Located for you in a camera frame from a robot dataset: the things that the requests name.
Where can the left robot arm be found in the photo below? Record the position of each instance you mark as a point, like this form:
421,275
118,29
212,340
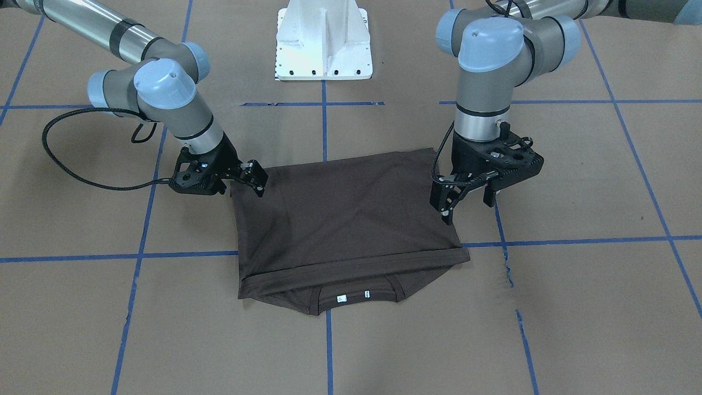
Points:
500,47

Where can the dark brown t-shirt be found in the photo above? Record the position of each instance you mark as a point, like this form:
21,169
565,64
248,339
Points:
329,234

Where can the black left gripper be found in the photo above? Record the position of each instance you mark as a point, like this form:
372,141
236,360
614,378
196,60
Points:
464,156

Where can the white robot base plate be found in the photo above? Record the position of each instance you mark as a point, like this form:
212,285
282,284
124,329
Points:
323,40

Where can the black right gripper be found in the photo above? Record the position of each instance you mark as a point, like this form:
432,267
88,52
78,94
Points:
225,158

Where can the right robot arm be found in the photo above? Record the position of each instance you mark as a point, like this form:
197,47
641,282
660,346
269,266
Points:
158,86

